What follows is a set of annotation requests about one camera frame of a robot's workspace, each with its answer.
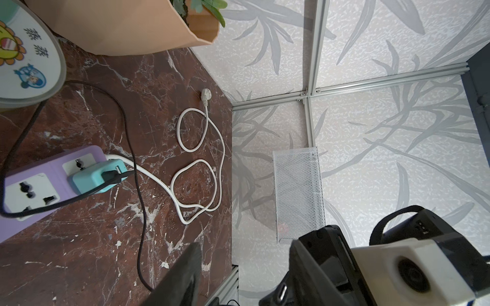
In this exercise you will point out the beige flower pot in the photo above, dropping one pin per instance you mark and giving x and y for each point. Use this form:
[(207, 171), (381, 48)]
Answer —
[(126, 28)]

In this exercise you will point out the teal charger adapter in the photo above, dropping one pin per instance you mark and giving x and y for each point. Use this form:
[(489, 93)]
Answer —
[(96, 175)]

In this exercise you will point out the green artificial flowering plant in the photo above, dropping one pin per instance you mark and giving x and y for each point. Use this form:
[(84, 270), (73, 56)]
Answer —
[(212, 6)]

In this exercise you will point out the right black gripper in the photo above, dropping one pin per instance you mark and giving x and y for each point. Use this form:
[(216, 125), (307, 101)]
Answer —
[(322, 271)]

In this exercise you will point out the white wire mesh basket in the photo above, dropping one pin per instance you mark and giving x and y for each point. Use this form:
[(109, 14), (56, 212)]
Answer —
[(298, 192)]

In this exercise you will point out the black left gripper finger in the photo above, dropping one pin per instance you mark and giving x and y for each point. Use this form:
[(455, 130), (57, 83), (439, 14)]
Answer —
[(180, 286)]

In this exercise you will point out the pink object in basket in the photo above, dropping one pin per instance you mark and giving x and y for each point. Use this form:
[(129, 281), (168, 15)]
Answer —
[(283, 229)]

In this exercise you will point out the purple power strip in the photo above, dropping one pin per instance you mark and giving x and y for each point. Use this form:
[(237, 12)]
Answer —
[(45, 182)]

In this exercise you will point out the round tin can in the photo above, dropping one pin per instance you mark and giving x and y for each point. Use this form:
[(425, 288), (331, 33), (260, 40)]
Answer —
[(33, 67)]

